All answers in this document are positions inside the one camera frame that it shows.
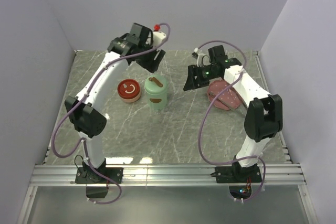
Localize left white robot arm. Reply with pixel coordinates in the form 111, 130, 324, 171
65, 23, 168, 183

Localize metal tongs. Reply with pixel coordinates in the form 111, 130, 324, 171
214, 91, 247, 111

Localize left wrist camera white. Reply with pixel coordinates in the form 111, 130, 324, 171
152, 24, 167, 47

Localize cream pink bowl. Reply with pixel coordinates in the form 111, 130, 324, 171
120, 93, 141, 103

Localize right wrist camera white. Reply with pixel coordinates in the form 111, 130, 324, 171
192, 48, 208, 67

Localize green round lid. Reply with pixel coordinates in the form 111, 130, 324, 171
144, 74, 167, 95

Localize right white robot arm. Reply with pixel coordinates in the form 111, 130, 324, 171
183, 46, 283, 182

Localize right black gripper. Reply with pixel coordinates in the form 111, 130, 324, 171
182, 65, 219, 92

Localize pink dotted plate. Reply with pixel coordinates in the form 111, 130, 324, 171
206, 80, 242, 111

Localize green tin canister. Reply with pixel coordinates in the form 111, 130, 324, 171
145, 90, 167, 110

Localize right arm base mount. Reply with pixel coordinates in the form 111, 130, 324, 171
211, 163, 266, 202

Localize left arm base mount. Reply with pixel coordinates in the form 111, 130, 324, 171
75, 166, 123, 199

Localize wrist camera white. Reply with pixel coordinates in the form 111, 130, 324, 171
192, 48, 208, 67
152, 24, 167, 47

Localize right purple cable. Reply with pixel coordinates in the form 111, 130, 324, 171
195, 40, 266, 202

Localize red round lid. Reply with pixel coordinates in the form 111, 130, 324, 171
117, 79, 140, 100

